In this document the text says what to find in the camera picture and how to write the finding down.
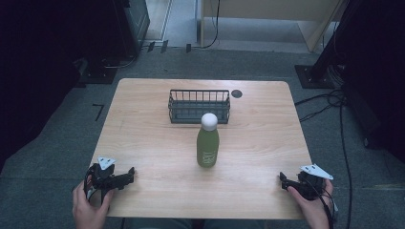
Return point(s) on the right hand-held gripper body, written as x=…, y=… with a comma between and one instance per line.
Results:
x=310, y=187

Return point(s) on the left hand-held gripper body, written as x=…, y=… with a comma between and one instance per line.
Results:
x=103, y=178

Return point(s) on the green bottle with white cap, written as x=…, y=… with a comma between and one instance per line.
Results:
x=208, y=144

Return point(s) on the person's right hand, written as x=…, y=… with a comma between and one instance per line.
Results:
x=313, y=211

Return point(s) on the person's left hand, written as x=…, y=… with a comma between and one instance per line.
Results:
x=87, y=211

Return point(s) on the dark round table grommet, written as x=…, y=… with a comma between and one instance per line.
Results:
x=236, y=93

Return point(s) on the black stand base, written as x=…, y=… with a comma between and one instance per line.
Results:
x=98, y=74

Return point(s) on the black metal stand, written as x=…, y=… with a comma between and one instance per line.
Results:
x=321, y=70

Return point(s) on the black cabinet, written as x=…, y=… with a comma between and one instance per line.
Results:
x=135, y=22

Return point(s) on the small black floor bracket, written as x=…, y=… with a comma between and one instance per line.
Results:
x=151, y=46
x=188, y=48
x=164, y=46

